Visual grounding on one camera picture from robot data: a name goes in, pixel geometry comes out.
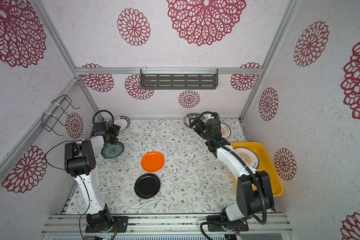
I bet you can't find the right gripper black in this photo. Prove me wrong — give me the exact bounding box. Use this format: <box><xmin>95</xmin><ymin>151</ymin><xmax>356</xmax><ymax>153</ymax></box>
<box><xmin>190</xmin><ymin>117</ymin><xmax>212</xmax><ymax>145</ymax></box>

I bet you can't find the orange sunburst plate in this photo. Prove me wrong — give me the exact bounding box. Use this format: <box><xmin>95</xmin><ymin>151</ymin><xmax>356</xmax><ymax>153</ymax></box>
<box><xmin>235</xmin><ymin>148</ymin><xmax>260</xmax><ymax>170</ymax></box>
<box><xmin>221</xmin><ymin>122</ymin><xmax>232</xmax><ymax>139</ymax></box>

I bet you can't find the yellow plastic bin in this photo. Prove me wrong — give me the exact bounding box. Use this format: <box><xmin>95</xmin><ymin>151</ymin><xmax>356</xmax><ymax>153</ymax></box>
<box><xmin>231</xmin><ymin>142</ymin><xmax>284</xmax><ymax>197</ymax></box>

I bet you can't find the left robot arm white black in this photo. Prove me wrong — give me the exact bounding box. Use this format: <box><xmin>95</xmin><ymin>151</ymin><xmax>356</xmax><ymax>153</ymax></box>
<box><xmin>63</xmin><ymin>110</ymin><xmax>120</xmax><ymax>231</ymax></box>

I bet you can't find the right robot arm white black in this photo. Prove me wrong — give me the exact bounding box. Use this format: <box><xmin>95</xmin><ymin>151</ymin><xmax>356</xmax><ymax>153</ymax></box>
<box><xmin>188</xmin><ymin>112</ymin><xmax>274</xmax><ymax>225</ymax></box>

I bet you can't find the blue floral dark plate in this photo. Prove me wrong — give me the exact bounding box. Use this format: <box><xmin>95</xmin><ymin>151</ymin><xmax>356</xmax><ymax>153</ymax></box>
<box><xmin>101</xmin><ymin>142</ymin><xmax>125</xmax><ymax>159</ymax></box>

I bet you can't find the green rim plate back left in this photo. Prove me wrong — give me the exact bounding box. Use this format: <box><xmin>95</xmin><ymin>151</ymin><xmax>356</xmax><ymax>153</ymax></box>
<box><xmin>108</xmin><ymin>116</ymin><xmax>130</xmax><ymax>132</ymax></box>

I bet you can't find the green rim plate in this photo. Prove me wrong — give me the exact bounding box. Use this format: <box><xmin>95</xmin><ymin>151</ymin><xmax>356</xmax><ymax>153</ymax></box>
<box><xmin>108</xmin><ymin>116</ymin><xmax>130</xmax><ymax>132</ymax></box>
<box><xmin>184</xmin><ymin>113</ymin><xmax>199</xmax><ymax>128</ymax></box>

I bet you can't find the green rim plate back right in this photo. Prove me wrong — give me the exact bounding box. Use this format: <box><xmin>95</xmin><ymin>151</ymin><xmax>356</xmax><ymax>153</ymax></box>
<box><xmin>184</xmin><ymin>113</ymin><xmax>199</xmax><ymax>128</ymax></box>

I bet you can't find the orange plastic plate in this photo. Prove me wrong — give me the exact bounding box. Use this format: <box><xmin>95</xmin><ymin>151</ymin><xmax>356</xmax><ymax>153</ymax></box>
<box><xmin>141</xmin><ymin>152</ymin><xmax>165</xmax><ymax>173</ymax></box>

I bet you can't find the black plate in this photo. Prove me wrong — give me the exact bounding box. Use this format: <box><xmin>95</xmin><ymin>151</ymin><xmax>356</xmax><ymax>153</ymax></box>
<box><xmin>134</xmin><ymin>173</ymin><xmax>161</xmax><ymax>199</ymax></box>

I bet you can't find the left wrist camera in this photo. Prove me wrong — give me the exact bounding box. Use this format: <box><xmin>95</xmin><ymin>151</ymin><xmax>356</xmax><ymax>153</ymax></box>
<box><xmin>92</xmin><ymin>122</ymin><xmax>109</xmax><ymax>137</ymax></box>

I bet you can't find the black wire wall rack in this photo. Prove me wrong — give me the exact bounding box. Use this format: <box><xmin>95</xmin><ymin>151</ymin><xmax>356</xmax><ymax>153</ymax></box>
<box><xmin>41</xmin><ymin>95</ymin><xmax>79</xmax><ymax>136</ymax></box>

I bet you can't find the grey wall shelf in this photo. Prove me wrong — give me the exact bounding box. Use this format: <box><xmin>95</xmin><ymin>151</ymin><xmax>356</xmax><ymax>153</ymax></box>
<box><xmin>140</xmin><ymin>69</ymin><xmax>219</xmax><ymax>90</ymax></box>

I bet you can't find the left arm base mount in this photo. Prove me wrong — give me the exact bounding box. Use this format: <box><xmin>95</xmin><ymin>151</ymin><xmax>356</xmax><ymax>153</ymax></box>
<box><xmin>85</xmin><ymin>211</ymin><xmax>129</xmax><ymax>233</ymax></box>

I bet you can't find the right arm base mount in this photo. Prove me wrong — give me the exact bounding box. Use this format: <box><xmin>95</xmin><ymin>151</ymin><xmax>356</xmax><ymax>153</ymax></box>
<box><xmin>207</xmin><ymin>215</ymin><xmax>249</xmax><ymax>232</ymax></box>

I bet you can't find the aluminium front rail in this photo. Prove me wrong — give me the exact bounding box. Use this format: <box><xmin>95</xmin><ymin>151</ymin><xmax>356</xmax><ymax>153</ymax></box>
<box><xmin>40</xmin><ymin>213</ymin><xmax>293</xmax><ymax>237</ymax></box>

